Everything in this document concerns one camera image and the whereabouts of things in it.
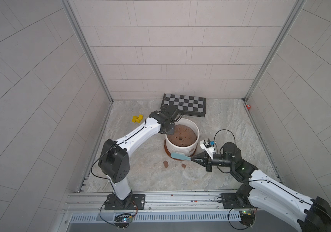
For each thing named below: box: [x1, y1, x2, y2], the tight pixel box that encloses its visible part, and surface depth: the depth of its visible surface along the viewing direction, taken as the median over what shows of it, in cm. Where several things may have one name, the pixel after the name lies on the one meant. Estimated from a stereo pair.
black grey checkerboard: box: [160, 93, 207, 118], surface depth 113 cm
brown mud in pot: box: [166, 124, 197, 147], surface depth 86 cm
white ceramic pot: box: [165, 117, 200, 158], surface depth 79 cm
